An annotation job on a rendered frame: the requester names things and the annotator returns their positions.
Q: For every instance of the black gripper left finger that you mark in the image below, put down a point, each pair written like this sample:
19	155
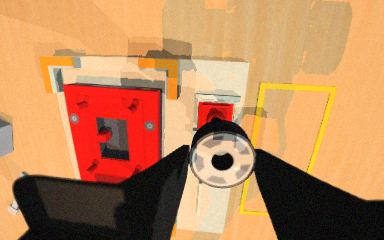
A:
142	207

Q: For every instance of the yellow rectangular outline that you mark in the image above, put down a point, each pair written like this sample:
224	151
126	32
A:
263	87

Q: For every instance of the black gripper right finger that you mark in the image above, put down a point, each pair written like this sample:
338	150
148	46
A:
303	207

